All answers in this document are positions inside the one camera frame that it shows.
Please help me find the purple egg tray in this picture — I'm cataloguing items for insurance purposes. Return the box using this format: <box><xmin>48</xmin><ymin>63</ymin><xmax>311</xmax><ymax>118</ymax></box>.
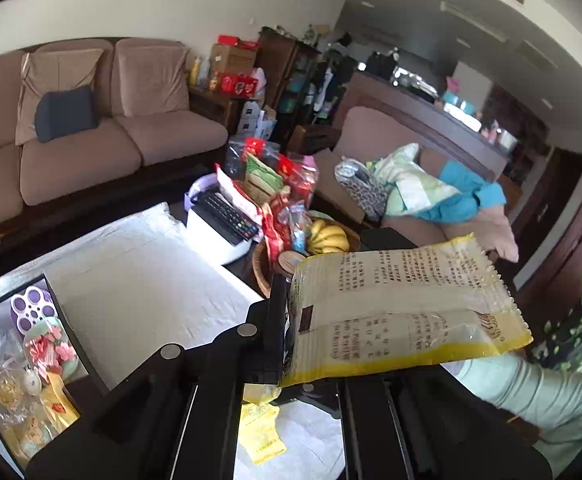
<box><xmin>9</xmin><ymin>285</ymin><xmax>58</xmax><ymax>336</ymax></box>

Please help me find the brown sofa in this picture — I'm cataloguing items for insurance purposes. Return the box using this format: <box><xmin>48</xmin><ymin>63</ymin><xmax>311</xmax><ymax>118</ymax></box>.
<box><xmin>0</xmin><ymin>38</ymin><xmax>228</xmax><ymax>235</ymax></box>

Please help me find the cardboard box with red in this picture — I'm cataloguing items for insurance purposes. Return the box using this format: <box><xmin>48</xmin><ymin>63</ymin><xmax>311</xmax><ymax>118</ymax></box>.
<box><xmin>210</xmin><ymin>35</ymin><xmax>259</xmax><ymax>76</ymax></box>

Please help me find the white appliance box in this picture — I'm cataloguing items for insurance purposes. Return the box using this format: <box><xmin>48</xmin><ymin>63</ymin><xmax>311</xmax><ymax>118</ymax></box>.
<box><xmin>184</xmin><ymin>174</ymin><xmax>262</xmax><ymax>266</ymax></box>

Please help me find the black storage box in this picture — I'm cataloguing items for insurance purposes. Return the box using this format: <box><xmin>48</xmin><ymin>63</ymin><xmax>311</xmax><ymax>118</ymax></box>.
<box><xmin>0</xmin><ymin>274</ymin><xmax>108</xmax><ymax>477</ymax></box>

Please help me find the red snack bags pile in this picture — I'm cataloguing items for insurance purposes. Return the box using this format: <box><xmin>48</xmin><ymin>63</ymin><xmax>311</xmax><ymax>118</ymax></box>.
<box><xmin>216</xmin><ymin>136</ymin><xmax>319</xmax><ymax>262</ymax></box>

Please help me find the dark blue cushion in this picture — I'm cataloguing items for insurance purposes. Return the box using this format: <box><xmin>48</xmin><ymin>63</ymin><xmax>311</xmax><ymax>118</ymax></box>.
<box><xmin>34</xmin><ymin>86</ymin><xmax>100</xmax><ymax>143</ymax></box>

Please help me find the tan sofa pillow left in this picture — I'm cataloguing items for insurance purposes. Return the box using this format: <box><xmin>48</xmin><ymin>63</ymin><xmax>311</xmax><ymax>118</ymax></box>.
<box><xmin>15</xmin><ymin>48</ymin><xmax>103</xmax><ymax>145</ymax></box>

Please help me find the brown lidded jar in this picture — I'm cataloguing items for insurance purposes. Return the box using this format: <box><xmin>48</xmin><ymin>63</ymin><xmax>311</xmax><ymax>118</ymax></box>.
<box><xmin>274</xmin><ymin>250</ymin><xmax>306</xmax><ymax>278</ymax></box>

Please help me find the wicker basket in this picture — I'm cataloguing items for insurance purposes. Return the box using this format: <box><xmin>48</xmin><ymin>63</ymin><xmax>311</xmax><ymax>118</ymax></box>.
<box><xmin>251</xmin><ymin>219</ymin><xmax>361</xmax><ymax>298</ymax></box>

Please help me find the yellow snack packet strip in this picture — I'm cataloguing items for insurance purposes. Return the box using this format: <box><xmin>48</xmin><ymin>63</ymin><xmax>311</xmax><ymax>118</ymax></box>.
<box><xmin>239</xmin><ymin>235</ymin><xmax>532</xmax><ymax>465</ymax></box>

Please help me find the tan sofa pillow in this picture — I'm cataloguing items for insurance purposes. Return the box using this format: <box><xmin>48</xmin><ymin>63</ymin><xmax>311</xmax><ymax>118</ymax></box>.
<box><xmin>15</xmin><ymin>48</ymin><xmax>103</xmax><ymax>145</ymax></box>
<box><xmin>117</xmin><ymin>44</ymin><xmax>189</xmax><ymax>117</ymax></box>

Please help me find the black remote control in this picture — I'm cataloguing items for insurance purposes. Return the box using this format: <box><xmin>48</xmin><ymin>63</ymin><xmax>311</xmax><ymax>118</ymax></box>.
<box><xmin>190</xmin><ymin>191</ymin><xmax>259</xmax><ymax>246</ymax></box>

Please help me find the yellow snack bag in box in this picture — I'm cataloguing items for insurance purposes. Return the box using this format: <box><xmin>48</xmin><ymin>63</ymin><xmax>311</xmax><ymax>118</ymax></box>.
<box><xmin>40</xmin><ymin>373</ymin><xmax>79</xmax><ymax>434</ymax></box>

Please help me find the tan sofa pillow right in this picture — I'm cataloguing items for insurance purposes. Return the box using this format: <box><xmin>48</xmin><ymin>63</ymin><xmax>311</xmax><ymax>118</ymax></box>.
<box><xmin>117</xmin><ymin>44</ymin><xmax>189</xmax><ymax>117</ymax></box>

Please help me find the white cloth table cover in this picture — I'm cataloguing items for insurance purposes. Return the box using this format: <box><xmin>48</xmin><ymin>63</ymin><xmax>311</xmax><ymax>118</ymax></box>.
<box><xmin>0</xmin><ymin>204</ymin><xmax>262</xmax><ymax>413</ymax></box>

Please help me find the pink flower patterned bag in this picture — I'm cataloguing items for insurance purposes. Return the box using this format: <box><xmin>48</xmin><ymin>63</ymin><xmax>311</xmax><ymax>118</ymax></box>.
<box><xmin>24</xmin><ymin>318</ymin><xmax>79</xmax><ymax>384</ymax></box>

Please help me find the green blue blanket pile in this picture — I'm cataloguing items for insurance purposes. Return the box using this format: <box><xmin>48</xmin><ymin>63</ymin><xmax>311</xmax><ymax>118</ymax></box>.
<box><xmin>333</xmin><ymin>143</ymin><xmax>506</xmax><ymax>223</ymax></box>

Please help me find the person's right forearm sleeve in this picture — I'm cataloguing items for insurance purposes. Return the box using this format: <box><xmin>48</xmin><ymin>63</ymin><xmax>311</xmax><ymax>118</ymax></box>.
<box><xmin>443</xmin><ymin>352</ymin><xmax>582</xmax><ymax>479</ymax></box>

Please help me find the banana bunch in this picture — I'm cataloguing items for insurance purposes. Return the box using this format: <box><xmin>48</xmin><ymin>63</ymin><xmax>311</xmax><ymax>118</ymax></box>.
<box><xmin>307</xmin><ymin>219</ymin><xmax>351</xmax><ymax>255</ymax></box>

